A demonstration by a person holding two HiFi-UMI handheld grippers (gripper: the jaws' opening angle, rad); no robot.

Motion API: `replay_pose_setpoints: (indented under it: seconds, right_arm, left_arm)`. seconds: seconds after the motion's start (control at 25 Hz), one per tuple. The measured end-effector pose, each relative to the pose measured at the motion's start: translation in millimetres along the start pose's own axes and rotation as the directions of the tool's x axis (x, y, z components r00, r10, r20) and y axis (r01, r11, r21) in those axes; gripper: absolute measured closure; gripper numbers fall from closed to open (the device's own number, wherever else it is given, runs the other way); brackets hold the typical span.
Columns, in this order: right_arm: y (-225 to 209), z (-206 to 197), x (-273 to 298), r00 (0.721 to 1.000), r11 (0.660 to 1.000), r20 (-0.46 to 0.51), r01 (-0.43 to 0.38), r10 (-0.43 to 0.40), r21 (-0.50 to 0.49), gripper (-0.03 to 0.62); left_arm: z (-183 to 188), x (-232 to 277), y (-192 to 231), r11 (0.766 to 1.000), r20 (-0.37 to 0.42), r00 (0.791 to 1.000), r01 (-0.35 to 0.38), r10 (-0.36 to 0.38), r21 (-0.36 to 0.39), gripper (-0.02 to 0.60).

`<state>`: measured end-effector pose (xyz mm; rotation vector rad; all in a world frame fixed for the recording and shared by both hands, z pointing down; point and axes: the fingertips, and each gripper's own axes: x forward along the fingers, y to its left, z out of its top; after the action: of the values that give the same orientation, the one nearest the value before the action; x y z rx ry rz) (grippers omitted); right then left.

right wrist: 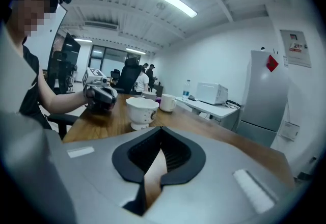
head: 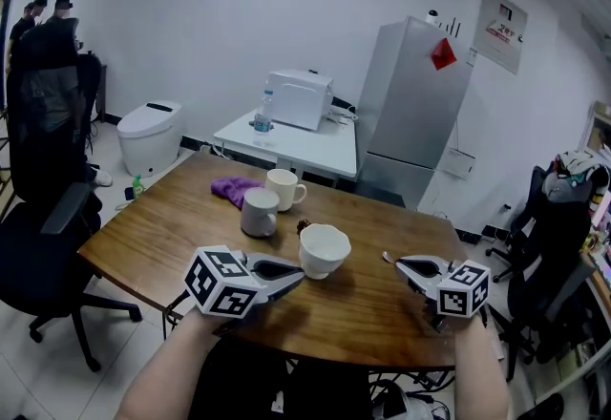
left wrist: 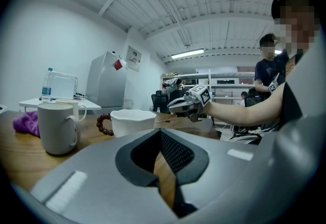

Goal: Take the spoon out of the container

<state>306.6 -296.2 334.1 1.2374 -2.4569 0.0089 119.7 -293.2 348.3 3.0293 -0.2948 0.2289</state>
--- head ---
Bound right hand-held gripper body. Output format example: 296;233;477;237
421;259;493;333

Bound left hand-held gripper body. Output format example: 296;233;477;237
183;244;269;337

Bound white bowl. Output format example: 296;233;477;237
298;223;353;281

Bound person's right forearm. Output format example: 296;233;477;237
451;315;513;420

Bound person's left forearm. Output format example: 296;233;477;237
114;305;231;420

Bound grey mug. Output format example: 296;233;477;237
240;187;282;239

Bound cream mug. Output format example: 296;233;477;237
264;168;308;213

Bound purple cloth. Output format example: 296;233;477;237
210;176;266;211

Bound person's black trousers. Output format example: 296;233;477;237
190;336;379;420

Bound white side table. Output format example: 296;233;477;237
212;106;359;181

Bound clear water bottle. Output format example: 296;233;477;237
252;90;276;148

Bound silver refrigerator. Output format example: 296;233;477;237
354;15;474;212

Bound white toilet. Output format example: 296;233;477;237
116;100;184;179

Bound plush toy head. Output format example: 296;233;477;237
540;150;611;205

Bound white microwave oven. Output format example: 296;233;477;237
266;69;335;132

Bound black mesh office chair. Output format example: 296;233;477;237
0;18;143;373

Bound red paper decoration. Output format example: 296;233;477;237
431;37;458;73

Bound storage shelf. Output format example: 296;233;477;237
579;99;611;162

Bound router with black antennas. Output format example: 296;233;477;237
437;15;463;39

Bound white wall box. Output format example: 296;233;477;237
446;147;477;180

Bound white cables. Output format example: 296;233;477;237
327;103;360;126

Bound grey wall panel box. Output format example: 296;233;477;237
473;0;530;76

